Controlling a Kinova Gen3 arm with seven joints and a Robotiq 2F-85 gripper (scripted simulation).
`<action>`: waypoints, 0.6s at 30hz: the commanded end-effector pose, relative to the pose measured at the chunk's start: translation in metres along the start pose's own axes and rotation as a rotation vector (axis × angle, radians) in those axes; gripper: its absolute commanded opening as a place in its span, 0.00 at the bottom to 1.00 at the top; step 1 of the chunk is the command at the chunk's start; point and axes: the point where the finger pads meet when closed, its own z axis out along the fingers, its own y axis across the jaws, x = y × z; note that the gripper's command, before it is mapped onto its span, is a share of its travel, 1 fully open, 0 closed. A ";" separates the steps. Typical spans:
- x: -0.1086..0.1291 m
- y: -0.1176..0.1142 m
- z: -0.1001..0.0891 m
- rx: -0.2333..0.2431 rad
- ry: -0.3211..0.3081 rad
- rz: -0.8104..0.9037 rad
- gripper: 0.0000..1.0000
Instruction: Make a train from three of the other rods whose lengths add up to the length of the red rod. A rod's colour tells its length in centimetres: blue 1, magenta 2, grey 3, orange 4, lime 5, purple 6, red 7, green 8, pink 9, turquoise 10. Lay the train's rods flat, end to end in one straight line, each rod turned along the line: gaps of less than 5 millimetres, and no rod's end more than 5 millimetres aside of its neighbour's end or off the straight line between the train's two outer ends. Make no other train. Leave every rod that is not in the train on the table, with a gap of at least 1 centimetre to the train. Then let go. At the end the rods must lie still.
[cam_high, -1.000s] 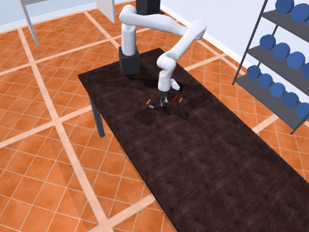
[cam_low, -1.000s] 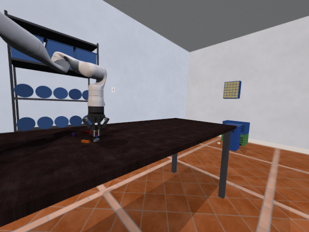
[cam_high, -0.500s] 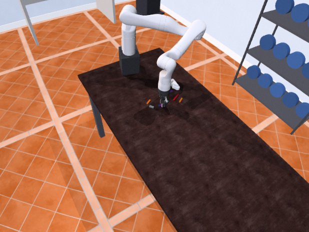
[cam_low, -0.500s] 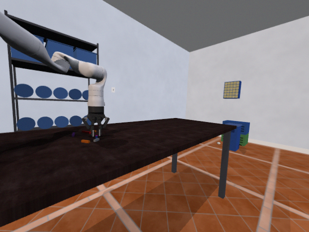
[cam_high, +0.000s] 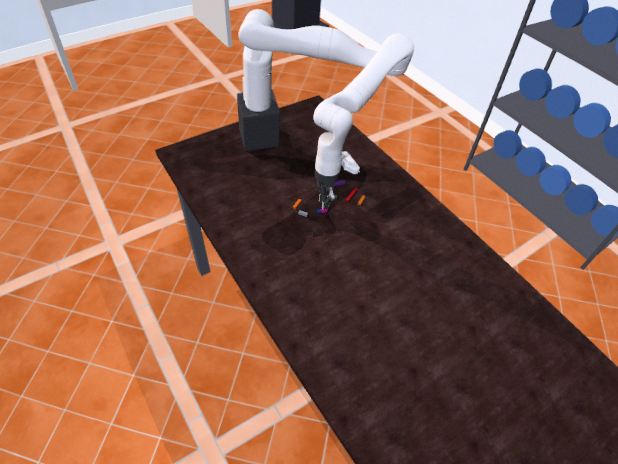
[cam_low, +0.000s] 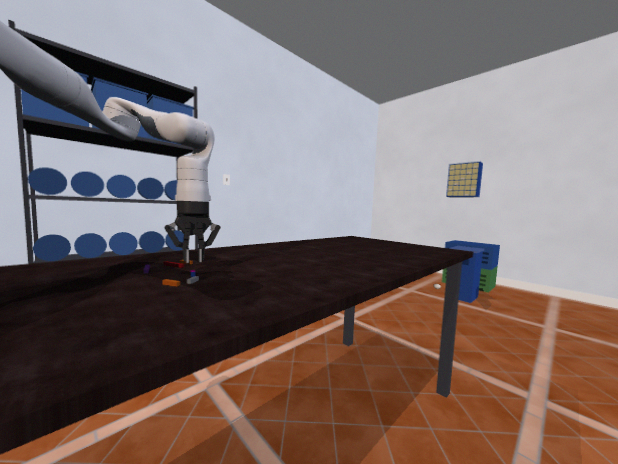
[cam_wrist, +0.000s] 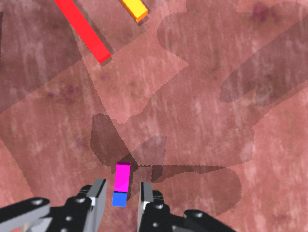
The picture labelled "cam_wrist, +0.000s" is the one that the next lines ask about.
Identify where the magenta rod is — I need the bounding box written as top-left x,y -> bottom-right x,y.
114,162 -> 130,192

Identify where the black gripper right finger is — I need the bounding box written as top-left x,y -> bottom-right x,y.
137,182 -> 237,232

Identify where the blue block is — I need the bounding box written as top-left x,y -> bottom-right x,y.
112,191 -> 127,207

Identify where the red rod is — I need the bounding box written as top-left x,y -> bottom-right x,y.
54,0 -> 110,63

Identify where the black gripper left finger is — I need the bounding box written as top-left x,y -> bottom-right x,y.
0,178 -> 107,232

